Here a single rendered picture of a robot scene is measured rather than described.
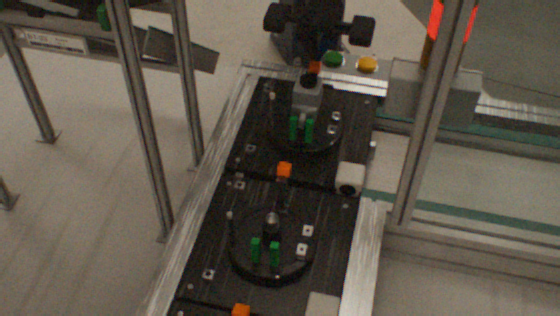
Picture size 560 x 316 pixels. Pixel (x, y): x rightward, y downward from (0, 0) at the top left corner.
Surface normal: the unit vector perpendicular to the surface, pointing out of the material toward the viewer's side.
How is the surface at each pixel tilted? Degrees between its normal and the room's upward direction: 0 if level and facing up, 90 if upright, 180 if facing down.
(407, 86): 90
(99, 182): 0
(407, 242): 90
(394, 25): 0
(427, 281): 0
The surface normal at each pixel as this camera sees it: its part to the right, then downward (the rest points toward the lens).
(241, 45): 0.01, -0.65
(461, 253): -0.23, 0.73
